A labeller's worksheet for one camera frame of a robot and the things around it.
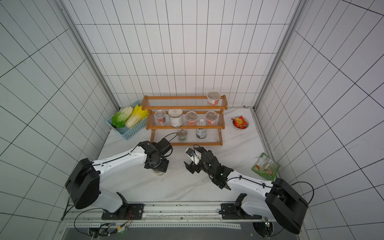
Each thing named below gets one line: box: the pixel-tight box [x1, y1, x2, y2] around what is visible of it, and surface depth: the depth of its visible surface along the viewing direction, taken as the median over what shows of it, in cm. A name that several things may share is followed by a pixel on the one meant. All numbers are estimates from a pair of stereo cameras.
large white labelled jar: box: [168, 109, 183, 128], surface depth 85 cm
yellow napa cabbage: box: [125, 104, 149, 129], surface depth 108 cm
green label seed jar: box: [177, 129, 188, 141], surface depth 97 cm
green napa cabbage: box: [112, 106, 133, 128], surface depth 104 cm
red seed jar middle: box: [185, 110, 198, 126], surface depth 89 cm
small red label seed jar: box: [154, 109, 166, 126], surface depth 90 cm
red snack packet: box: [231, 115, 249, 129], surface depth 105 cm
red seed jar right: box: [205, 110, 218, 126], surface depth 89 cm
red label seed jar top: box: [206, 91, 221, 105], surface depth 81 cm
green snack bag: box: [251, 152, 281, 181], surface depth 89 cm
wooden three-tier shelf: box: [141, 95, 229, 147], surface depth 91 cm
